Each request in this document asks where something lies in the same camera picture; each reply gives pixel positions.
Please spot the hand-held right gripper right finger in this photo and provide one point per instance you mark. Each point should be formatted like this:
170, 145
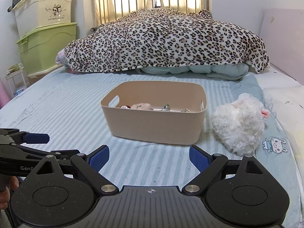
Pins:
198, 159

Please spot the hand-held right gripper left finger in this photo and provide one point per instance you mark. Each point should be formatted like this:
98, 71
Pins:
99, 158

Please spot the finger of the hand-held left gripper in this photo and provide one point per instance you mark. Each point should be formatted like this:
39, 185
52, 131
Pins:
64, 152
35, 138

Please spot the beige plastic storage bin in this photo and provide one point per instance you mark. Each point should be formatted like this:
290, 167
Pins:
152, 128

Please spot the beige socks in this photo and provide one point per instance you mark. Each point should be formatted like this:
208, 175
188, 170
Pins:
142, 106

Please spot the person's left hand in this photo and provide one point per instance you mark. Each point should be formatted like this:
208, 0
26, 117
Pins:
4, 199

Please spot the blue striped bed sheet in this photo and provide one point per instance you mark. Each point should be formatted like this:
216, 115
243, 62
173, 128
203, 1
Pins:
71, 104

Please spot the white plush toy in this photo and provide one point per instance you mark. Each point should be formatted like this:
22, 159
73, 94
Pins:
237, 125

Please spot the pink panel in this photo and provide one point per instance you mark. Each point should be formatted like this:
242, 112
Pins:
3, 92

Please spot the teal rabbit print quilt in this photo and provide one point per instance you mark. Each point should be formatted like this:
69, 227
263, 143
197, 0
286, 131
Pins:
280, 166

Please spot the pink cloth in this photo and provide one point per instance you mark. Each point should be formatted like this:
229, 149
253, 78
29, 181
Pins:
60, 58

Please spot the light blue quilted pillow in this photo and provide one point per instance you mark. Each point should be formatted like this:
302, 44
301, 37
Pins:
213, 72

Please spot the green plastic storage box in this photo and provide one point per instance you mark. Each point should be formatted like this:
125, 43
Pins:
47, 47

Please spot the cream plastic storage box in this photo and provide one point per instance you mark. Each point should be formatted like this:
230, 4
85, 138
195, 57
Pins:
35, 16

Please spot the leopard print blanket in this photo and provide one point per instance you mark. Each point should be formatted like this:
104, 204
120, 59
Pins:
166, 40

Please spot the cream curtain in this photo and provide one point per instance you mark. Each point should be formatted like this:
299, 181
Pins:
99, 4

